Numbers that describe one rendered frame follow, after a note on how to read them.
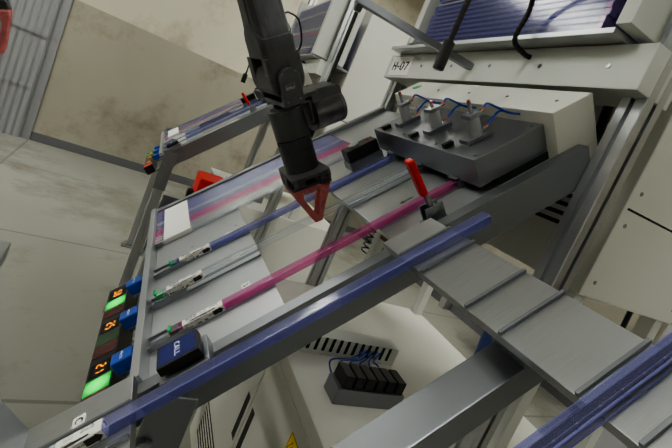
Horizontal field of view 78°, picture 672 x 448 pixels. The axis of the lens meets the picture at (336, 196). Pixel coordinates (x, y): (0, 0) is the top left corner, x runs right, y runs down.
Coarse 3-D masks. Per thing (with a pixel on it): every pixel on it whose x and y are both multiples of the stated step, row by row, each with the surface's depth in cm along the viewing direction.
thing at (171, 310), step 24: (240, 216) 90; (192, 240) 87; (240, 240) 79; (192, 264) 77; (240, 264) 70; (264, 264) 68; (192, 288) 69; (216, 288) 66; (240, 288) 64; (168, 312) 65; (192, 312) 63; (240, 312) 58; (264, 312) 56; (168, 336) 59; (216, 336) 55
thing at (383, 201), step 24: (384, 120) 116; (336, 168) 96; (360, 168) 91; (384, 168) 86; (336, 192) 84; (384, 192) 76; (408, 192) 73; (456, 192) 67; (480, 192) 65; (360, 216) 72; (408, 216) 66
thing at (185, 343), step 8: (184, 336) 50; (192, 336) 49; (168, 344) 50; (176, 344) 49; (184, 344) 48; (192, 344) 48; (160, 352) 49; (168, 352) 48; (176, 352) 48; (184, 352) 47; (160, 360) 47; (168, 360) 47
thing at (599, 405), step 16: (656, 352) 27; (624, 368) 27; (640, 368) 27; (656, 368) 26; (608, 384) 26; (624, 384) 26; (640, 384) 26; (592, 400) 26; (608, 400) 25; (624, 400) 25; (560, 416) 25; (576, 416) 25; (592, 416) 25; (608, 416) 25; (544, 432) 25; (560, 432) 25; (576, 432) 24
